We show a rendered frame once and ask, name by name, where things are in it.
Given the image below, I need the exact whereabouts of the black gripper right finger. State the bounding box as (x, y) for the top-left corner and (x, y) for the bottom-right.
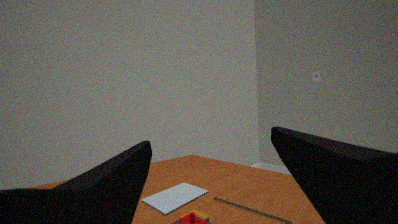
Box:
(271, 127), (398, 224)

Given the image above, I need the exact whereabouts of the light grey flat rectangular mat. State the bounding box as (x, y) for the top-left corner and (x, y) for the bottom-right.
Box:
(141, 183), (208, 215)

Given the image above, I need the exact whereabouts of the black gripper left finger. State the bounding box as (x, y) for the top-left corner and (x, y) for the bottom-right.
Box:
(0, 141), (152, 224)

